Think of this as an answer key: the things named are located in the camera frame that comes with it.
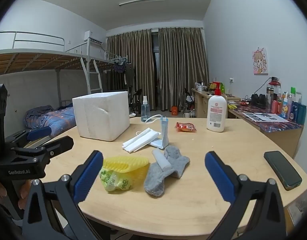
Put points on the white face mask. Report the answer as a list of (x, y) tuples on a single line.
[(141, 141)]

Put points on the desk with patterned cover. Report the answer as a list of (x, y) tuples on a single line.
[(276, 132)]

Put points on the black headphones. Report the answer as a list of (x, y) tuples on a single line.
[(258, 101)]

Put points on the light wooden desk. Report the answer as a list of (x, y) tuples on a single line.
[(201, 102)]

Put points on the black folding chair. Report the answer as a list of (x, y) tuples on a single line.
[(136, 100)]

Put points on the dark smartphone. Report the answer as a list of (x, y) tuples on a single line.
[(282, 170)]

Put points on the ceiling tube light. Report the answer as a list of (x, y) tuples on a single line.
[(142, 1)]

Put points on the clear blue spray bottle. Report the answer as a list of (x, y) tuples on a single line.
[(145, 112)]

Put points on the blue face mask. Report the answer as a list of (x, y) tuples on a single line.
[(164, 135)]

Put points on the brown curtain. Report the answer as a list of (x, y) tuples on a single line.
[(183, 65), (131, 62)]

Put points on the grey sock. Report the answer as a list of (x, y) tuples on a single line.
[(158, 180)]

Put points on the white foam block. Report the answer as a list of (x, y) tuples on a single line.
[(162, 160)]

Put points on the row of toiletry bottles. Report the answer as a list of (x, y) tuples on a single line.
[(288, 107)]

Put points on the person's left hand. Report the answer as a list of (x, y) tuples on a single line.
[(24, 192)]

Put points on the metal bunk bed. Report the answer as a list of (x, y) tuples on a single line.
[(38, 60), (108, 63)]

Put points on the printed paper sheet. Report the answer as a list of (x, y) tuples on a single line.
[(264, 117)]

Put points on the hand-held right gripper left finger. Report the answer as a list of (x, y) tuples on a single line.
[(88, 177)]

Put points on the pink cartoon wall poster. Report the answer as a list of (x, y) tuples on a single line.
[(260, 61)]

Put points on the white lotion pump bottle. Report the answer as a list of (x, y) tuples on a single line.
[(216, 115)]

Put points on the white air conditioner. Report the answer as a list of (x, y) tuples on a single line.
[(93, 38)]

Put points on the hanging dark clothes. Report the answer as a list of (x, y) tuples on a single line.
[(124, 71)]

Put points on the small orange box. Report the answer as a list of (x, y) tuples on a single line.
[(174, 110)]

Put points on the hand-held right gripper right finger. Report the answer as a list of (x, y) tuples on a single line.
[(218, 177)]

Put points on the white foam box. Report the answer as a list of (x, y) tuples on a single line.
[(101, 117)]

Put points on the red snack packet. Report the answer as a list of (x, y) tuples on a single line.
[(185, 127)]

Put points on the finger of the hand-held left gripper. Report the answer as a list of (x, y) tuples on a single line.
[(37, 133), (61, 143)]

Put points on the blue orange checked blanket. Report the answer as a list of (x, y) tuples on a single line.
[(51, 117)]

